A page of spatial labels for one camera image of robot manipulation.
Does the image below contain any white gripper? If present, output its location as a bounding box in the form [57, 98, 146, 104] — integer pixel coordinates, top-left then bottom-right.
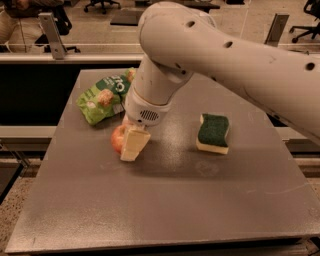
[120, 87, 171, 162]

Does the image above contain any red apple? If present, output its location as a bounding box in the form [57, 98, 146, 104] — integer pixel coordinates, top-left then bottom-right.
[111, 125, 127, 153]

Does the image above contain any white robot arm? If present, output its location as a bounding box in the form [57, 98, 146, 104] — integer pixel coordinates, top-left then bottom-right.
[125, 1, 320, 144]

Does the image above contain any green and yellow sponge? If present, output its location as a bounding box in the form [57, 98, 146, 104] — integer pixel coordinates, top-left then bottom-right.
[196, 113, 229, 155]

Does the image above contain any green snack bag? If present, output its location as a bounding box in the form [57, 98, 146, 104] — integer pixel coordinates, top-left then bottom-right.
[76, 68, 136, 126]

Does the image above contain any black office chair base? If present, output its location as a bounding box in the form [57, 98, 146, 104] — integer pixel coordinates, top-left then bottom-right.
[83, 0, 122, 14]

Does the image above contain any seated person in background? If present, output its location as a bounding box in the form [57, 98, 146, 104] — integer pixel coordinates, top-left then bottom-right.
[0, 0, 64, 53]

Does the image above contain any black office chair right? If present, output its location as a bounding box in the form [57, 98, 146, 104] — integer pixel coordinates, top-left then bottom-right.
[289, 0, 320, 44]

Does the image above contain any left metal bracket post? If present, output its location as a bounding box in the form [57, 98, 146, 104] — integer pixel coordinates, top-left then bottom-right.
[39, 12, 66, 60]

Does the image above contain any metal bracket post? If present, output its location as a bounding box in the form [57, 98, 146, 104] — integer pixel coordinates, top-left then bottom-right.
[39, 12, 66, 60]
[265, 13, 289, 47]

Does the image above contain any metal rail bar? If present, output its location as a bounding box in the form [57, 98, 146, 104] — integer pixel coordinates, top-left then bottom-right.
[0, 53, 144, 64]

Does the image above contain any right metal bracket post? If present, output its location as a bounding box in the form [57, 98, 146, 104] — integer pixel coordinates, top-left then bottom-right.
[265, 13, 289, 47]

